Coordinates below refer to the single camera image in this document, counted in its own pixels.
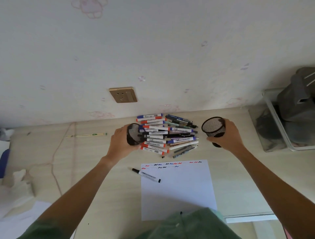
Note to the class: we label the person's left hand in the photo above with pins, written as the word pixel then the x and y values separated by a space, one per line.
pixel 118 145

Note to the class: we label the person's right hand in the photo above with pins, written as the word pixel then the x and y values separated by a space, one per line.
pixel 231 140

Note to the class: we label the black mesh cup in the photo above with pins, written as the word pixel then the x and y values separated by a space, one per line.
pixel 134 133
pixel 213 125

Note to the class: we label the pile of assorted pens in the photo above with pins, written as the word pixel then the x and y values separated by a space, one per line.
pixel 157 141

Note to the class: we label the black cap whiteboard marker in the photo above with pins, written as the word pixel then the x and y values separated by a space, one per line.
pixel 147 175

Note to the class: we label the white paper sheet with squiggles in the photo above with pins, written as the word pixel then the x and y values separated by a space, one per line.
pixel 177 192

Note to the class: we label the person's left forearm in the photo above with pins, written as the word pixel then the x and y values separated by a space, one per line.
pixel 81 189

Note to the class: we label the person's right forearm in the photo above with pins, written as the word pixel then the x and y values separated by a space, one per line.
pixel 270 187

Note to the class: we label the paper-wrapped chopsticks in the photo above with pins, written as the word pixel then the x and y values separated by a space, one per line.
pixel 86 135

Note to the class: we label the clear acrylic rack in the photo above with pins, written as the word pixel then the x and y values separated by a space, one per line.
pixel 268 146

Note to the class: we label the light wooden table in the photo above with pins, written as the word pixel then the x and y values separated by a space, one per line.
pixel 118 197

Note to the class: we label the green shirt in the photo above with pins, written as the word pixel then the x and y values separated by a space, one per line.
pixel 197 226

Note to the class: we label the crumpled white tissue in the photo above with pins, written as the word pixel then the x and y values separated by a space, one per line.
pixel 17 194

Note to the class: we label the blue item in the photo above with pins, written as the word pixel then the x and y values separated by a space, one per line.
pixel 3 162

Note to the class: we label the blank white paper sheet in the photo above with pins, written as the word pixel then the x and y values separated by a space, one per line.
pixel 14 226

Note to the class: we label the gold wall socket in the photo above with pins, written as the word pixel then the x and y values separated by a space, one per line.
pixel 123 94

